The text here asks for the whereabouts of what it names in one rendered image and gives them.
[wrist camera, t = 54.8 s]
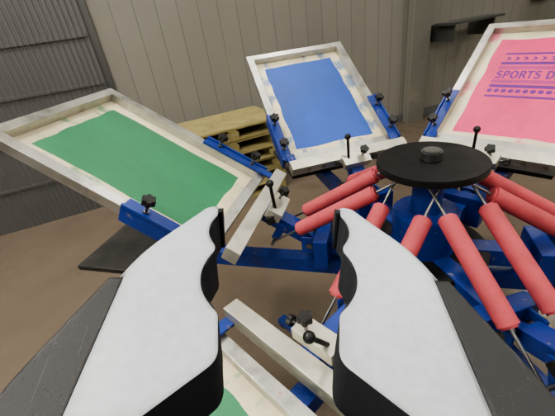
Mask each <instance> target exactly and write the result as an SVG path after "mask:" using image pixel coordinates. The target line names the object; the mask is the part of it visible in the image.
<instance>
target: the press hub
mask: <svg viewBox="0 0 555 416"><path fill-rule="evenodd" d="M376 166H377V170H378V172H379V173H380V174H381V175H383V176H384V177H385V178H387V179H389V180H391V181H393V182H396V183H399V184H402V185H405V186H409V187H412V194H411V196H406V197H403V198H401V199H400V200H398V201H397V202H396V203H395V204H394V205H393V207H392V223H390V222H389V221H388V220H387V219H385V221H384V223H383V225H382V227H381V231H382V232H384V233H385V234H387V235H391V237H392V238H393V239H394V240H395V241H397V242H398V243H399V244H401V241H402V239H403V238H404V236H405V234H406V231H407V230H408V228H409V226H410V223H411V221H412V220H413V218H414V216H415V215H424V214H425V212H426V210H427V208H428V206H429V203H430V202H431V200H432V198H433V197H432V195H431V194H430V192H429V189H432V190H433V192H434V193H435V191H436V189H440V190H439V193H438V195H437V196H436V197H437V199H438V201H439V203H440V205H441V206H442V207H443V209H444V211H445V213H446V214H449V213H453V214H457V216H458V218H459V219H460V217H461V211H460V209H459V208H458V207H457V206H456V205H455V204H454V203H453V202H451V201H450V200H447V199H445V198H443V197H444V189H452V188H459V187H467V186H470V185H473V184H475V183H478V182H480V181H482V180H484V179H486V178H487V177H488V176H489V175H490V174H491V170H492V161H491V159H490V158H489V157H488V156H487V155H486V154H485V153H483V152H482V151H480V150H478V149H474V148H473V147H469V146H466V145H463V144H455V143H449V142H440V141H420V142H412V143H406V144H399V145H396V146H393V147H391V148H389V149H386V150H384V151H383V152H382V153H380V154H379V155H378V157H377V161H376ZM442 216H443V214H442V212H441V211H440V209H439V207H438V206H437V204H436V202H435V201H434V203H433V205H432V206H431V208H430V210H429V213H428V214H427V216H426V217H428V218H430V219H431V222H432V223H433V224H432V226H431V228H430V230H429V232H428V234H427V236H426V238H425V241H424V243H423V245H422V247H421V249H420V251H419V253H418V255H417V258H418V259H419V260H420V261H421V262H422V263H423V264H424V265H425V266H426V267H427V269H428V270H429V271H430V272H431V273H432V274H433V275H434V277H435V278H436V279H437V280H438V281H449V282H450V283H451V284H452V285H453V286H455V283H454V281H453V280H452V279H451V278H450V277H449V276H448V275H447V274H445V273H444V272H443V271H442V270H441V269H440V268H439V267H438V266H437V265H435V264H434V263H433V262H432V261H433V260H439V259H442V258H446V257H447V256H450V257H451V258H452V259H453V260H454V261H455V262H457V263H458V264H459V265H460V266H462V265H461V264H460V262H459V261H458V258H457V257H456V255H455V253H454V251H453V250H452V248H451V246H450V244H449V242H448V240H447V239H446V237H445V236H444V233H443V231H442V230H441V229H440V227H439V224H438V221H439V218H440V217H442ZM462 225H463V226H464V228H465V230H466V231H467V233H468V235H469V236H470V238H471V239H482V240H485V239H484V238H483V237H482V236H481V235H480V234H479V233H478V232H477V231H475V230H474V229H472V228H471V227H469V226H467V225H465V224H464V223H462ZM478 252H479V253H480V254H481V256H482V258H483V260H484V262H485V263H486V265H487V266H488V267H489V263H490V259H491V253H490V252H482V251H478Z"/></svg>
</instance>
